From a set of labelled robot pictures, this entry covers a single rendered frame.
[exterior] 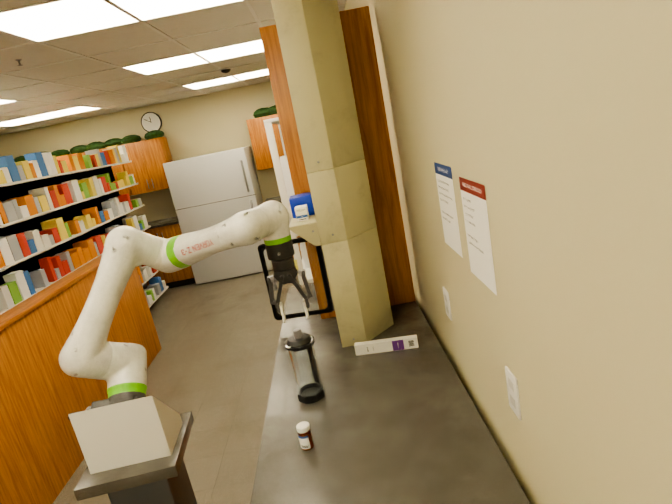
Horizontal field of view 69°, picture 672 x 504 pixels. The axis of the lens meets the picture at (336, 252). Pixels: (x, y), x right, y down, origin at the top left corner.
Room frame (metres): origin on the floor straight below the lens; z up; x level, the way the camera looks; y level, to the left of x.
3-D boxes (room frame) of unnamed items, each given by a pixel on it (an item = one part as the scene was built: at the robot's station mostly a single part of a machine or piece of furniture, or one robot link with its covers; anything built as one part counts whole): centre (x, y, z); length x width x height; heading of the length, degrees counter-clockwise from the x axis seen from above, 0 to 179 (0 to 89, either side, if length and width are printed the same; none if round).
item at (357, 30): (2.34, -0.11, 1.64); 0.49 x 0.03 x 1.40; 89
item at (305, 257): (2.29, 0.22, 1.19); 0.30 x 0.01 x 0.40; 83
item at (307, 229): (2.12, 0.11, 1.46); 0.32 x 0.12 x 0.10; 179
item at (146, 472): (1.50, 0.81, 0.92); 0.32 x 0.32 x 0.04; 4
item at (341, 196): (2.11, -0.07, 1.33); 0.32 x 0.25 x 0.77; 179
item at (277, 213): (1.60, 0.19, 1.61); 0.13 x 0.11 x 0.14; 144
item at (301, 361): (1.61, 0.19, 1.06); 0.11 x 0.11 x 0.21
